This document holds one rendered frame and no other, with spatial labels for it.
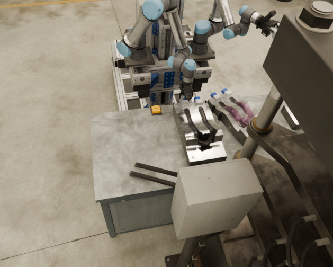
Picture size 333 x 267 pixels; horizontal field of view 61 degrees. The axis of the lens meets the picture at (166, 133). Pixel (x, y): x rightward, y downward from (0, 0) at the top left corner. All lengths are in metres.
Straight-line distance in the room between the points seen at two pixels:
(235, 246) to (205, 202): 0.75
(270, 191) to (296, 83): 0.62
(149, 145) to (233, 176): 0.96
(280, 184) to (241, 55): 3.07
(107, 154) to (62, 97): 1.69
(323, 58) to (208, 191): 0.58
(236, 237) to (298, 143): 0.77
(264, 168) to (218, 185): 0.38
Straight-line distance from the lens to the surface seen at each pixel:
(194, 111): 2.11
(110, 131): 2.08
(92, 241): 2.57
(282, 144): 1.22
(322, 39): 0.90
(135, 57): 2.23
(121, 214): 2.15
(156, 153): 1.95
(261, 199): 1.64
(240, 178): 1.15
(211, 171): 1.13
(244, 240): 1.81
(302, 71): 0.90
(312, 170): 1.20
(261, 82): 3.94
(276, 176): 1.44
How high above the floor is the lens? 2.43
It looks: 52 degrees down
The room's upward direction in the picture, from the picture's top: 6 degrees clockwise
